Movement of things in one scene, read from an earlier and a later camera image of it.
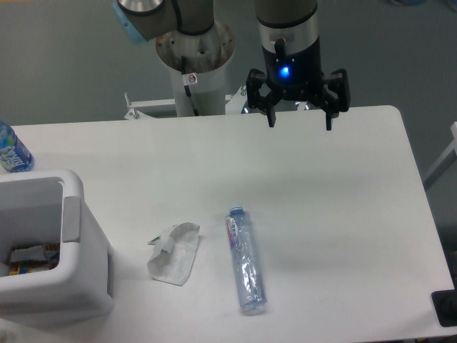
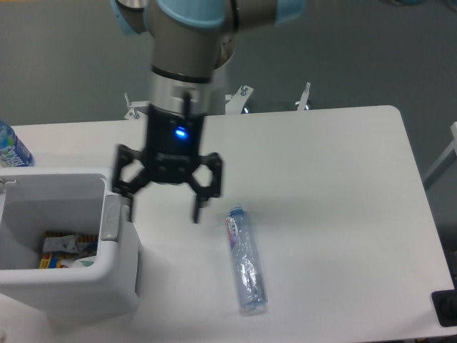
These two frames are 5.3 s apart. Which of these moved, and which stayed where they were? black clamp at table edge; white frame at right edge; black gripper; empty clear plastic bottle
Moved: black gripper
Stayed: white frame at right edge; black clamp at table edge; empty clear plastic bottle
